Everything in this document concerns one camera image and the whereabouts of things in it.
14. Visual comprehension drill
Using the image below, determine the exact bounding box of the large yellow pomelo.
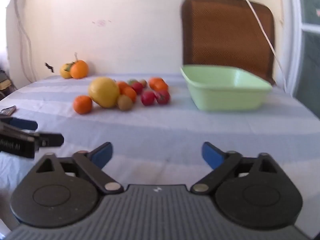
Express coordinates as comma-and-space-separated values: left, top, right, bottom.
88, 77, 120, 108

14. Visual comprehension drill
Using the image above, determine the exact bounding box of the orange with stem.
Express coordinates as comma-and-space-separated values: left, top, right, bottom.
69, 53, 89, 79

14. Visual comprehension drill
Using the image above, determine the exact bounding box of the orange persimmon back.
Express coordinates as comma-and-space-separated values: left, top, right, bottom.
148, 77, 169, 92

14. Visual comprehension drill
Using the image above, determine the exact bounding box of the yellow lemon by wall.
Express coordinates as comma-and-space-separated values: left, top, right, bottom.
60, 63, 72, 79

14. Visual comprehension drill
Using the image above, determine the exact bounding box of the green plastic basin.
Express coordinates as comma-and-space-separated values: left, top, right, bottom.
181, 65, 272, 111

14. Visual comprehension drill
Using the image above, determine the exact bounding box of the white window frame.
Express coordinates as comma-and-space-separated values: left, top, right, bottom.
287, 0, 319, 96

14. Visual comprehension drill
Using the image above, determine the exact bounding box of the brown kiwi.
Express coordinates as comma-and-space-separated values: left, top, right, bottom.
117, 95, 133, 111

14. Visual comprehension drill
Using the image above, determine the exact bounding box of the red tomato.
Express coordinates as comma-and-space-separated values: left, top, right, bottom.
155, 90, 171, 105
140, 90, 156, 106

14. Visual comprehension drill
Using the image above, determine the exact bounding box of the front orange mandarin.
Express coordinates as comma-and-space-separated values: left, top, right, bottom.
73, 95, 93, 115

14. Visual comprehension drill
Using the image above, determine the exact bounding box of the striped blue white tablecloth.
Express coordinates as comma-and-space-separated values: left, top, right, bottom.
1, 75, 319, 237

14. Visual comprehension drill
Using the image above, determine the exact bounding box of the orange mandarin behind pomelo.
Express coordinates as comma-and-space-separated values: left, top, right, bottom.
117, 81, 137, 103

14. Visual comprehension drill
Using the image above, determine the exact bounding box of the red apple middle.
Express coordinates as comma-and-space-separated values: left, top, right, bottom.
131, 82, 144, 95

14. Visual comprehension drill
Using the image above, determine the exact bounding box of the brown chair backrest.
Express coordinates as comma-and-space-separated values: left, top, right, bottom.
181, 0, 275, 85

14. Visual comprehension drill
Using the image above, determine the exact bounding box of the white cable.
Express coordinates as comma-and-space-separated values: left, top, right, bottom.
232, 0, 288, 91

